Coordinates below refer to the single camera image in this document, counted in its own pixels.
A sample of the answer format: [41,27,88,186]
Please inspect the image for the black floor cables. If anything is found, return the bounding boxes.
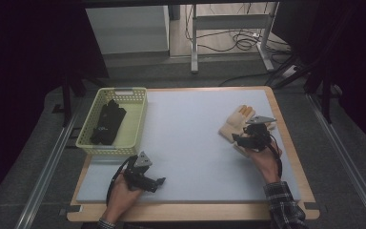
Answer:
[184,3,296,55]

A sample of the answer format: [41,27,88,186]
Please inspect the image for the black glove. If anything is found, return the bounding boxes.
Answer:
[90,125,118,146]
[100,98,128,129]

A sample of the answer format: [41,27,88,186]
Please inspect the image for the white metal desk frame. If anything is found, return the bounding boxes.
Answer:
[190,2,281,75]

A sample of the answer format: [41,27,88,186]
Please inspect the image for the aluminium rail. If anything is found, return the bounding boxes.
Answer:
[13,101,81,229]
[305,93,366,229]

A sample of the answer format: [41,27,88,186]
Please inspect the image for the person's left hand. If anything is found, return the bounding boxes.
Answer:
[103,173,143,221]

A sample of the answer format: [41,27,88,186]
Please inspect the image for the white cabinet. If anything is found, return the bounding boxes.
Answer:
[85,4,172,59]

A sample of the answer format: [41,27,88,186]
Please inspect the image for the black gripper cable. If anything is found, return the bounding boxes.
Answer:
[105,156,138,205]
[266,133,284,179]

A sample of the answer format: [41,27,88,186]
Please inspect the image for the pale green plastic basket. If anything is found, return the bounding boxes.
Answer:
[75,87,149,156]

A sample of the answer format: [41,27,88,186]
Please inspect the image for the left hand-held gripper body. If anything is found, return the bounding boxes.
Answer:
[121,151,160,193]

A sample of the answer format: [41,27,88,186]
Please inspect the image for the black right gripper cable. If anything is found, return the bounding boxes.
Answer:
[266,133,284,179]

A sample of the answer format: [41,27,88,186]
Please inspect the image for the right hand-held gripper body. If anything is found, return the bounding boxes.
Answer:
[240,114,277,151]

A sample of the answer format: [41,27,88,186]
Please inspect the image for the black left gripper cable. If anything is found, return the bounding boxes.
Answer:
[105,156,138,205]

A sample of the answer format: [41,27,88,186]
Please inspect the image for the black stand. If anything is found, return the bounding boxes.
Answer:
[266,52,345,125]
[51,68,110,128]

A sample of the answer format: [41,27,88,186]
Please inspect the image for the person's right hand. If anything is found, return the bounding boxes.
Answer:
[250,142,283,185]

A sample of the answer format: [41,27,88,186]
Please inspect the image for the white foam mat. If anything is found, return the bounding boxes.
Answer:
[75,89,301,204]

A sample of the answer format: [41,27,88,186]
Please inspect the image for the beige fleece glove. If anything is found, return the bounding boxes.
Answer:
[218,104,277,144]

